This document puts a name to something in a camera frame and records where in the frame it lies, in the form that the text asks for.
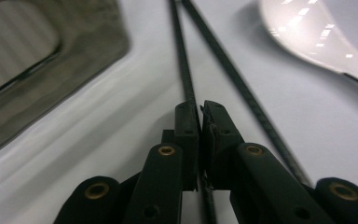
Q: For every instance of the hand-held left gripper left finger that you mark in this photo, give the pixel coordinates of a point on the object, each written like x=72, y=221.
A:
x=186, y=140

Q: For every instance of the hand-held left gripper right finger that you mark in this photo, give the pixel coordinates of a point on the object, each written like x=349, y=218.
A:
x=220, y=140

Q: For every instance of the black chopstick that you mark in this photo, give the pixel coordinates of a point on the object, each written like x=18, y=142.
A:
x=230, y=71
x=183, y=62

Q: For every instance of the smoky clear plastic bin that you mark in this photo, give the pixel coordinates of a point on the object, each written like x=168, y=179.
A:
x=90, y=46

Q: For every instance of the white ceramic spoon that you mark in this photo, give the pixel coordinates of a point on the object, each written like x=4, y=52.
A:
x=307, y=31

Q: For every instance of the white table cover sheet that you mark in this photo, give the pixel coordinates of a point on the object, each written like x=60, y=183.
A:
x=136, y=124

